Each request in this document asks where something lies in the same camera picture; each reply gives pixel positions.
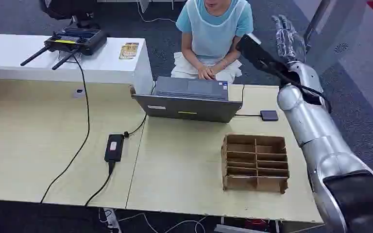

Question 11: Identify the person's left hand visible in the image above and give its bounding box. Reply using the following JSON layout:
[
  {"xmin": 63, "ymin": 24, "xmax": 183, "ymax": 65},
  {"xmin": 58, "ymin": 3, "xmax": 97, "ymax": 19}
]
[{"xmin": 207, "ymin": 64, "xmax": 221, "ymax": 80}]

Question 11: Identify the person's right hand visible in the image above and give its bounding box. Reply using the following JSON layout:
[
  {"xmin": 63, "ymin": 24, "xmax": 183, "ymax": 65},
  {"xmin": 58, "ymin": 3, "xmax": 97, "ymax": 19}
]
[{"xmin": 197, "ymin": 65, "xmax": 212, "ymax": 81}]

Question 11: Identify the grey laptop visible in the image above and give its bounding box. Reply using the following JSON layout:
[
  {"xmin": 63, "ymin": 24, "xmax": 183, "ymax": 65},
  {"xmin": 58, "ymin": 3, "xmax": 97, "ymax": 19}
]
[{"xmin": 132, "ymin": 76, "xmax": 243, "ymax": 124}]

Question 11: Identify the person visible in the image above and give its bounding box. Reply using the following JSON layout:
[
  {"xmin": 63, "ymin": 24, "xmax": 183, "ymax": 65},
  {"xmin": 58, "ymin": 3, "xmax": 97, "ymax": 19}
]
[{"xmin": 170, "ymin": 0, "xmax": 254, "ymax": 84}]

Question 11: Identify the small black square hub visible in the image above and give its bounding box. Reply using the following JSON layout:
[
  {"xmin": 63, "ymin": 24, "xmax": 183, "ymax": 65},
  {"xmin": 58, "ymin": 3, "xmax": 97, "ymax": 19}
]
[{"xmin": 260, "ymin": 110, "xmax": 279, "ymax": 122}]

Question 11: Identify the white raised desk shelf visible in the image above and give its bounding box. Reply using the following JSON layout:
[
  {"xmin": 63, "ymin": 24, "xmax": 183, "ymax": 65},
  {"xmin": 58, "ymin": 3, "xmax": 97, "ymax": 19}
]
[{"xmin": 0, "ymin": 33, "xmax": 154, "ymax": 96}]

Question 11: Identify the wooden card box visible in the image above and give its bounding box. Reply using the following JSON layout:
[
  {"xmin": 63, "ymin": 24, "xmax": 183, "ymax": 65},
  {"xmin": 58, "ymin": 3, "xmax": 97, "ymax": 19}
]
[{"xmin": 220, "ymin": 133, "xmax": 290, "ymax": 195}]

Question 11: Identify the black power adapter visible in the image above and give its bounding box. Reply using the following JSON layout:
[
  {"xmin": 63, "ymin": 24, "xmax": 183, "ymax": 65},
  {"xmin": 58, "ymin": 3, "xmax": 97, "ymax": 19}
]
[{"xmin": 104, "ymin": 134, "xmax": 125, "ymax": 163}]

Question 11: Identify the grey standing panel kiosk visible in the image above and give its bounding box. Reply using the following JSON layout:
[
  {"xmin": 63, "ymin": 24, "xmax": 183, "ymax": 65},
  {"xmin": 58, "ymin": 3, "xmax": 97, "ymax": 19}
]
[{"xmin": 304, "ymin": 0, "xmax": 367, "ymax": 75}]

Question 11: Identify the black remote controller with antennas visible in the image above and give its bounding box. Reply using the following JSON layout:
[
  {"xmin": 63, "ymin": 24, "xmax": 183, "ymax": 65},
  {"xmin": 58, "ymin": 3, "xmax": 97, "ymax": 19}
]
[{"xmin": 20, "ymin": 26, "xmax": 108, "ymax": 71}]

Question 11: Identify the black office chair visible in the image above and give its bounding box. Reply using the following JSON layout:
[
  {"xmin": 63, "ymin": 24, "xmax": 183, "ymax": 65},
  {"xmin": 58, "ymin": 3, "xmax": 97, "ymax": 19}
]
[{"xmin": 38, "ymin": 0, "xmax": 102, "ymax": 30}]

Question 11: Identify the red object under desk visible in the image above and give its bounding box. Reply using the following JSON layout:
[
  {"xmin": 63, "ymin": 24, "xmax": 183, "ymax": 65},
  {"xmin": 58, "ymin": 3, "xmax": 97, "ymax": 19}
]
[{"xmin": 244, "ymin": 219, "xmax": 270, "ymax": 231}]

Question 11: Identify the white desk foot bar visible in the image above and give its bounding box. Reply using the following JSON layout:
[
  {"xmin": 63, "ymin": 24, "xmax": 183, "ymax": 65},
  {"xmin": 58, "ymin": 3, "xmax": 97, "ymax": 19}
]
[{"xmin": 214, "ymin": 224, "xmax": 272, "ymax": 233}]

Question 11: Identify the white power strip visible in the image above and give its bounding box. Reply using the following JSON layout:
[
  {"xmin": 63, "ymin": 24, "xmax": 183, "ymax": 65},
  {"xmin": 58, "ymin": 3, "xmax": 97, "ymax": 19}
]
[{"xmin": 102, "ymin": 208, "xmax": 123, "ymax": 233}]

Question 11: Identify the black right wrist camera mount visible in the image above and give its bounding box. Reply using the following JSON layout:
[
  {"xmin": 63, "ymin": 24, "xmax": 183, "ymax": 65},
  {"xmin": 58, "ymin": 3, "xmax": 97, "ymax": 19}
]
[{"xmin": 236, "ymin": 32, "xmax": 293, "ymax": 86}]

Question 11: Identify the thin black hub cable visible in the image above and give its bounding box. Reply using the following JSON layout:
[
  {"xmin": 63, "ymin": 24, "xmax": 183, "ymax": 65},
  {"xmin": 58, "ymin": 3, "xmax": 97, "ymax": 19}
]
[{"xmin": 234, "ymin": 84, "xmax": 261, "ymax": 117}]

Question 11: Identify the white thin floor cable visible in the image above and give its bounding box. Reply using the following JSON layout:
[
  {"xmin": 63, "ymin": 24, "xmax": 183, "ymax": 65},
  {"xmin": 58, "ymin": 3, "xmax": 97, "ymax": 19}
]
[{"xmin": 136, "ymin": 1, "xmax": 177, "ymax": 24}]

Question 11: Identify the black adapter-to-laptop cable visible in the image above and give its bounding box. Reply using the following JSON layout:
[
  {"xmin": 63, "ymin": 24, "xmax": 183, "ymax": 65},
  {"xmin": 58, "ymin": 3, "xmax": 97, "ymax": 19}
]
[{"xmin": 123, "ymin": 82, "xmax": 157, "ymax": 138}]

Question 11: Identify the chrome stanchion post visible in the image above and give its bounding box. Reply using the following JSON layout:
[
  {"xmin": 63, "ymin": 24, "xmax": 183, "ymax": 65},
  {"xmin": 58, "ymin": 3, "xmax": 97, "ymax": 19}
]
[{"xmin": 303, "ymin": 0, "xmax": 332, "ymax": 54}]

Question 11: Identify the long black controller cable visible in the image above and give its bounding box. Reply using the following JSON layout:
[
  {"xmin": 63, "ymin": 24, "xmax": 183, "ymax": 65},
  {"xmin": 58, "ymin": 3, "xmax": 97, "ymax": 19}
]
[{"xmin": 40, "ymin": 54, "xmax": 91, "ymax": 204}]

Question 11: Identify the black adapter mains cable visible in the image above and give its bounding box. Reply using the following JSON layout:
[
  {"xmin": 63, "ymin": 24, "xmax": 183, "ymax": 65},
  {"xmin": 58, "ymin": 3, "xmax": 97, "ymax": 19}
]
[{"xmin": 84, "ymin": 161, "xmax": 116, "ymax": 207}]

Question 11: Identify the white looped floor cable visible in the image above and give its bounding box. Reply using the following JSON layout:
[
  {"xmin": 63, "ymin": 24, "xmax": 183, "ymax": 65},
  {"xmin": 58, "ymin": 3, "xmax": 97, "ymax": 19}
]
[{"xmin": 118, "ymin": 212, "xmax": 206, "ymax": 233}]

